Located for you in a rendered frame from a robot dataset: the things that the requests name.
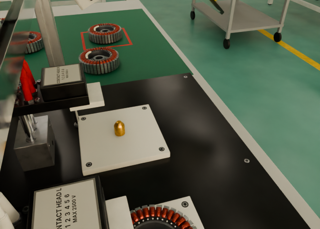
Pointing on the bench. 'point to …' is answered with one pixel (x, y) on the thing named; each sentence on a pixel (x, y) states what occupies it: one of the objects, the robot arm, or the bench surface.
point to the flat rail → (13, 55)
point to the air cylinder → (35, 145)
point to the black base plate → (213, 189)
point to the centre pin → (119, 128)
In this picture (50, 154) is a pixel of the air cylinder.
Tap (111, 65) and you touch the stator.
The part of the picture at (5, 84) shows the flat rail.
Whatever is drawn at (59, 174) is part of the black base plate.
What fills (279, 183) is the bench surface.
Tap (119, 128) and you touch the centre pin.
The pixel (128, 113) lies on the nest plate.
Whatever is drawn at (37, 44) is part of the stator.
